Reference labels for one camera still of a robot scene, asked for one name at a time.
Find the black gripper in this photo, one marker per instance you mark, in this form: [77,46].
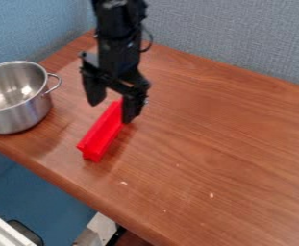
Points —
[112,69]

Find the red plastic block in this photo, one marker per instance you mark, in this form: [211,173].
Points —
[101,133]

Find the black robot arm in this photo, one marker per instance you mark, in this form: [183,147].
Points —
[119,20]

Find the metal pot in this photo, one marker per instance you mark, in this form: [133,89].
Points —
[25,86]

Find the white table leg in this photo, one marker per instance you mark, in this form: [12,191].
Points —
[97,232]

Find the white appliance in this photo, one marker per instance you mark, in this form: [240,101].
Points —
[10,237]

